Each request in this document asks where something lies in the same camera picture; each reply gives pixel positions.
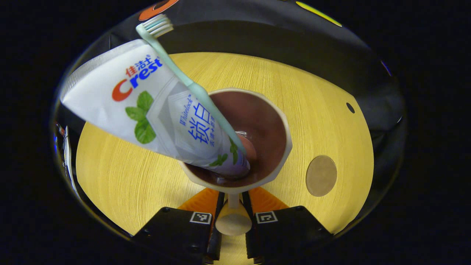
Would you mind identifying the beige cup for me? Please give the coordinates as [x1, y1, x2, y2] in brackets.
[179, 87, 293, 236]

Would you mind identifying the black backdrop cloth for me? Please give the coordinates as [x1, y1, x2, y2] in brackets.
[70, 0, 405, 155]

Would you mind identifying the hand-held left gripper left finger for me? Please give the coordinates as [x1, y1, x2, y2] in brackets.
[131, 188, 226, 265]

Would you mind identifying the pale green toothbrush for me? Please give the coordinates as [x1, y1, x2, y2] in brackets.
[135, 14, 248, 155]

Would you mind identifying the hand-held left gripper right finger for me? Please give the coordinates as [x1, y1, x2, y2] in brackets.
[241, 187, 334, 265]

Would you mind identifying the white toothpaste tube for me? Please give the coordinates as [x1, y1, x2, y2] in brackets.
[60, 38, 251, 180]

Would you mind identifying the round brown coaster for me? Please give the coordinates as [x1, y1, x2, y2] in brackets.
[305, 155, 338, 197]

